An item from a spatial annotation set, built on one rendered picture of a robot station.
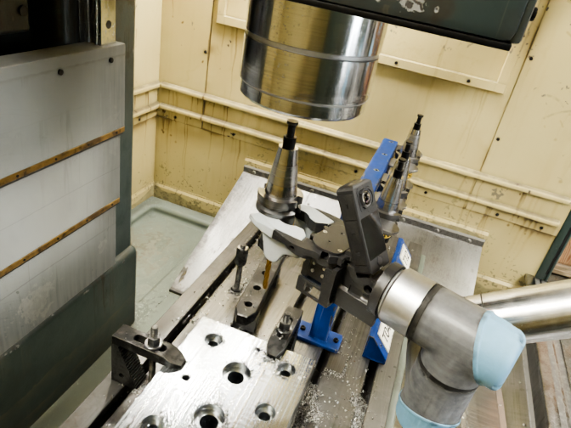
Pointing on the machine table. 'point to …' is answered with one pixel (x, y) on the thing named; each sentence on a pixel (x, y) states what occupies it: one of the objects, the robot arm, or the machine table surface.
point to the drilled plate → (290, 402)
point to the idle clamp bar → (242, 318)
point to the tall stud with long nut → (240, 266)
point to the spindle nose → (308, 60)
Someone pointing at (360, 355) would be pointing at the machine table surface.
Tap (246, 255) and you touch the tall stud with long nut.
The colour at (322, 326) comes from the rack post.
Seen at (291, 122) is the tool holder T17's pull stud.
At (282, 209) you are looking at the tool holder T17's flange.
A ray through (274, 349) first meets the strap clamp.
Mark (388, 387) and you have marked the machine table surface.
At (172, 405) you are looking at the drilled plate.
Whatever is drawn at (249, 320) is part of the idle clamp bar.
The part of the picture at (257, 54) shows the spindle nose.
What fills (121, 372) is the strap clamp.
